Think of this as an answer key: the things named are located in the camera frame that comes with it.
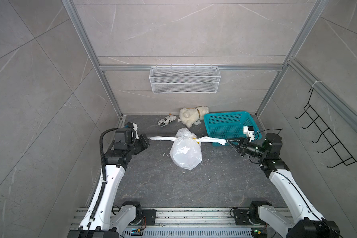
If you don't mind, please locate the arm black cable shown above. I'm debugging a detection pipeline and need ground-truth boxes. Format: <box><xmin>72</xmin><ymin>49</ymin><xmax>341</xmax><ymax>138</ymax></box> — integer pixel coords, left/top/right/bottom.
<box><xmin>249</xmin><ymin>128</ymin><xmax>343</xmax><ymax>238</ymax></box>
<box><xmin>87</xmin><ymin>127</ymin><xmax>121</xmax><ymax>222</ymax></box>

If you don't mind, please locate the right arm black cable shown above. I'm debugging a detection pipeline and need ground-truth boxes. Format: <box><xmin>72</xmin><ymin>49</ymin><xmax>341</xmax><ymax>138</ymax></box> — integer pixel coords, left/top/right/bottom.
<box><xmin>249</xmin><ymin>128</ymin><xmax>343</xmax><ymax>238</ymax></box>

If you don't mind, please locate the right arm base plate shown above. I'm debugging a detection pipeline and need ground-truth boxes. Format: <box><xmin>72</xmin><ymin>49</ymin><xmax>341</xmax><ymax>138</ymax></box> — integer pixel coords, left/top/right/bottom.
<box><xmin>230</xmin><ymin>208</ymin><xmax>268</xmax><ymax>226</ymax></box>

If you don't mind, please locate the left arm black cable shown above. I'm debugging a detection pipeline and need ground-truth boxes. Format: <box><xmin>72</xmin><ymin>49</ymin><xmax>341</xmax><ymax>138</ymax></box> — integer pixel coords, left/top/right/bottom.
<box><xmin>87</xmin><ymin>127</ymin><xmax>121</xmax><ymax>222</ymax></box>

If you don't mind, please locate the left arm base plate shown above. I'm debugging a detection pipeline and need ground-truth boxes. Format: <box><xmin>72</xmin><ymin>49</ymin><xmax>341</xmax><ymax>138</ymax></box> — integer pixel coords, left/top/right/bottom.
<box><xmin>130</xmin><ymin>209</ymin><xmax>157</xmax><ymax>226</ymax></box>

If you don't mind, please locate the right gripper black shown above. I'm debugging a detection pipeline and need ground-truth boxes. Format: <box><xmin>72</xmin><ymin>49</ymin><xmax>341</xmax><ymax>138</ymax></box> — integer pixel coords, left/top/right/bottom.
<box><xmin>226</xmin><ymin>138</ymin><xmax>267</xmax><ymax>160</ymax></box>

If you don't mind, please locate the white plush bear toy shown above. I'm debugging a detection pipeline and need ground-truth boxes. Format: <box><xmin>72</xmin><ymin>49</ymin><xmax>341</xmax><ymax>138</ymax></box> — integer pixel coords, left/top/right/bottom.
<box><xmin>179</xmin><ymin>106</ymin><xmax>209</xmax><ymax>128</ymax></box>

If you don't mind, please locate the white wire mesh basket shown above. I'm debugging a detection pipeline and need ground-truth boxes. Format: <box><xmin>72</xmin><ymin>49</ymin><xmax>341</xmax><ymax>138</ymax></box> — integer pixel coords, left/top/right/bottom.
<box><xmin>149</xmin><ymin>66</ymin><xmax>221</xmax><ymax>94</ymax></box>

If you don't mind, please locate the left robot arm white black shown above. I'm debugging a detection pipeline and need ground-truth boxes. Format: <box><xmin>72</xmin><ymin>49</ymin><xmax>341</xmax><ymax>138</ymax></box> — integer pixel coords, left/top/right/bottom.
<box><xmin>67</xmin><ymin>123</ymin><xmax>150</xmax><ymax>238</ymax></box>

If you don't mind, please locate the teal plastic basket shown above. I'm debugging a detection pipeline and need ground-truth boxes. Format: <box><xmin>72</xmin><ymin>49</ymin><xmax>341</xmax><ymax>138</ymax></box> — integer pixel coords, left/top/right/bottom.
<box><xmin>204</xmin><ymin>112</ymin><xmax>262</xmax><ymax>140</ymax></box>

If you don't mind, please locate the small white toy car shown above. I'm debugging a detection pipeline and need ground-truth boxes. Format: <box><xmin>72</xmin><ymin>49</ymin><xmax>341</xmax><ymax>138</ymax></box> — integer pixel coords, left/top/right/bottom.
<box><xmin>158</xmin><ymin>115</ymin><xmax>177</xmax><ymax>127</ymax></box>

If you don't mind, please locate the black wire hook rack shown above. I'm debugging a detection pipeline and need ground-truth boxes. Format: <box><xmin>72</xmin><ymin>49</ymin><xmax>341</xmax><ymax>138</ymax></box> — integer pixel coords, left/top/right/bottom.
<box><xmin>295</xmin><ymin>87</ymin><xmax>357</xmax><ymax>169</ymax></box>

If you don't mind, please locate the aluminium mounting rail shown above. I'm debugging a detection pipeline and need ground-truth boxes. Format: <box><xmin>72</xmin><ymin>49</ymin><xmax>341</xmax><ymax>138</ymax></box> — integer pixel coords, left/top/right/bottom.
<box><xmin>69</xmin><ymin>207</ymin><xmax>319</xmax><ymax>229</ymax></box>

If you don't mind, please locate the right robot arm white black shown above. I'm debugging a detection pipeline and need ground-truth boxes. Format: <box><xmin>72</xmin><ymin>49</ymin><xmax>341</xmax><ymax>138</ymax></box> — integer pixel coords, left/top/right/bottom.
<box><xmin>227</xmin><ymin>133</ymin><xmax>341</xmax><ymax>238</ymax></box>

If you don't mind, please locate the white printed plastic bag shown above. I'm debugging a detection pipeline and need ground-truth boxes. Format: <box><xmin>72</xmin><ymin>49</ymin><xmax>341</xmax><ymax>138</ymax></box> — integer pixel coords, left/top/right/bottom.
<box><xmin>149</xmin><ymin>128</ymin><xmax>227</xmax><ymax>170</ymax></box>

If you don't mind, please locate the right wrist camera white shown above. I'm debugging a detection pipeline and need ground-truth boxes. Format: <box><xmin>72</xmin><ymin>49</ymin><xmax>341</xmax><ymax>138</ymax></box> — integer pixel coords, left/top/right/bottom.
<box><xmin>243</xmin><ymin>126</ymin><xmax>255</xmax><ymax>142</ymax></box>

